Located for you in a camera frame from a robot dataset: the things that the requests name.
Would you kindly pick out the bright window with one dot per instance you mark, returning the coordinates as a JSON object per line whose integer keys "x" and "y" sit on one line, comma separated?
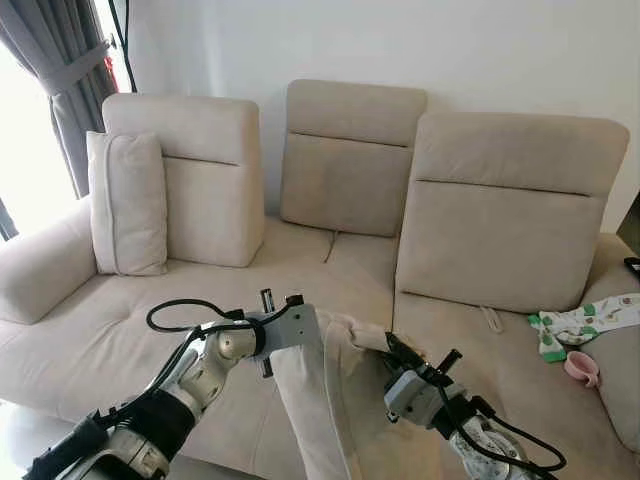
{"x": 25, "y": 150}

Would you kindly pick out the narrow beige sofa back cushion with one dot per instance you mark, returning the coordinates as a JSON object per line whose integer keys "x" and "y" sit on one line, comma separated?
{"x": 215, "y": 190}

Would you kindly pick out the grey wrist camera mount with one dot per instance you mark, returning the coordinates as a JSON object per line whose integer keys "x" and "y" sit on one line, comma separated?
{"x": 292, "y": 330}
{"x": 410, "y": 400}

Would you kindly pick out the beige sofa pull tab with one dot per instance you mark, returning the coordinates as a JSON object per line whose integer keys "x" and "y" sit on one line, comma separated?
{"x": 491, "y": 319}

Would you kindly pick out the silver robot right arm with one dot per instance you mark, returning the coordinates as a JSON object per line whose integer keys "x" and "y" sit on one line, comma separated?
{"x": 490, "y": 450}

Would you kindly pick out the tall beige sofa back cushion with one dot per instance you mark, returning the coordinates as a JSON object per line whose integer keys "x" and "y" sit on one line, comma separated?
{"x": 350, "y": 160}

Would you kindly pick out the black remote control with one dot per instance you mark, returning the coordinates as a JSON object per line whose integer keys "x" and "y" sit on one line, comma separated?
{"x": 633, "y": 267}

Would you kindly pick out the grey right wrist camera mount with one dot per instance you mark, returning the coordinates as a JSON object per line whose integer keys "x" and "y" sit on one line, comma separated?
{"x": 410, "y": 400}

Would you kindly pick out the pink cup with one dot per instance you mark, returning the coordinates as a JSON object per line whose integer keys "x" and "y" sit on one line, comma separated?
{"x": 578, "y": 365}

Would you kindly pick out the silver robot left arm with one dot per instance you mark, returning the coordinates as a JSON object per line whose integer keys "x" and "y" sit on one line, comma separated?
{"x": 190, "y": 385}

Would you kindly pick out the beige piped throw pillow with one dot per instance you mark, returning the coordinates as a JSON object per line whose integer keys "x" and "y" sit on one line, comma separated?
{"x": 128, "y": 205}

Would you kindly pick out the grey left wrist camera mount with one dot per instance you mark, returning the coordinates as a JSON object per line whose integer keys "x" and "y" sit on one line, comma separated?
{"x": 292, "y": 330}

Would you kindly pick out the grey curtain tieback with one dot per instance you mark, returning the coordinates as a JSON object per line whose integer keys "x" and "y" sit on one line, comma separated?
{"x": 75, "y": 68}

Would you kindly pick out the beige fabric sofa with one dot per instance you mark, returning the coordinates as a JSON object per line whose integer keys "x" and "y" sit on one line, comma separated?
{"x": 90, "y": 340}

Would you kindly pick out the grey curtain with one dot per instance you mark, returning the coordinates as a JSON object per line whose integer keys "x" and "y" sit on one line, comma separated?
{"x": 50, "y": 25}

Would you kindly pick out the wide beige sofa back cushion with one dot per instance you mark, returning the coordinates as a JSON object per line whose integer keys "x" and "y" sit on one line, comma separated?
{"x": 505, "y": 220}

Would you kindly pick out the green white patterned cloth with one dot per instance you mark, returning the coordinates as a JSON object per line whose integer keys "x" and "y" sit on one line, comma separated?
{"x": 575, "y": 325}

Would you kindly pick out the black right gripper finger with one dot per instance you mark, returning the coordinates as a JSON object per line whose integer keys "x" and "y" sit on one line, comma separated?
{"x": 400, "y": 348}

